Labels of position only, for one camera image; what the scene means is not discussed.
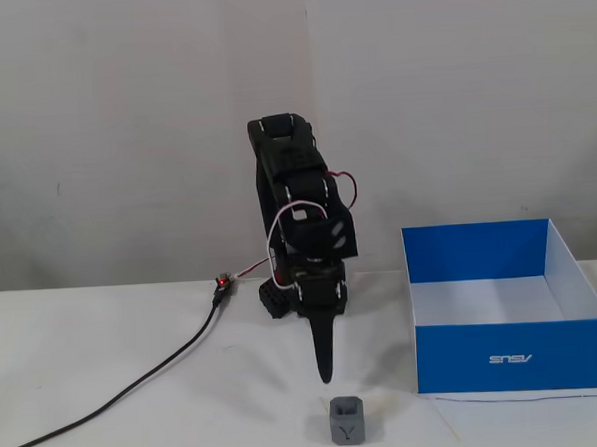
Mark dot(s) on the blue white cardboard box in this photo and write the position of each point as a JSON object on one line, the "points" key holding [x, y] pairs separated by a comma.
{"points": [[510, 352]]}

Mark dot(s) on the small controller board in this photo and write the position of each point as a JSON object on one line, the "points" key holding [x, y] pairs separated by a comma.
{"points": [[223, 282]]}

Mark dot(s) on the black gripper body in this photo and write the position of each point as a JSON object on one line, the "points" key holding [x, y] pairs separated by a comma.
{"points": [[320, 294]]}

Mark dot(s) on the gray cube block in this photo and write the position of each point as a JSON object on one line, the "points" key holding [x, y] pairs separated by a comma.
{"points": [[347, 423]]}

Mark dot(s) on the black perforated table clamp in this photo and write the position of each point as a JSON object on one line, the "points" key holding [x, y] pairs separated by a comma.
{"points": [[275, 300]]}

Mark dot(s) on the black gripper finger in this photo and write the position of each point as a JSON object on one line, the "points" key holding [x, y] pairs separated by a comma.
{"points": [[323, 347]]}

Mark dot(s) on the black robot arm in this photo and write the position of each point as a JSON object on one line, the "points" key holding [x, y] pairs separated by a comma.
{"points": [[295, 153]]}

